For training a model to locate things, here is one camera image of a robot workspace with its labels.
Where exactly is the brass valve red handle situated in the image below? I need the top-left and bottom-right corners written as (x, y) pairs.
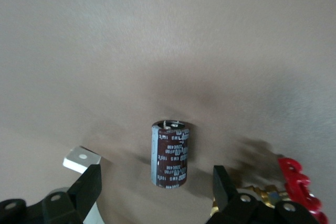
top-left (209, 157), bottom-right (329, 224)

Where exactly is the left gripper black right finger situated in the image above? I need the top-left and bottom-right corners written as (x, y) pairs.
top-left (207, 165), bottom-right (259, 224)

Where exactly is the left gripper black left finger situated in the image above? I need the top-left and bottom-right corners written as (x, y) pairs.
top-left (41, 165), bottom-right (102, 224)

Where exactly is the white arched pipe clamp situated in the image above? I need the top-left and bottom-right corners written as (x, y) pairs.
top-left (49, 145), bottom-right (106, 224)

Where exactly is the dark brown electrolytic capacitor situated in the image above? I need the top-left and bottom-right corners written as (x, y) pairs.
top-left (151, 120), bottom-right (190, 190)

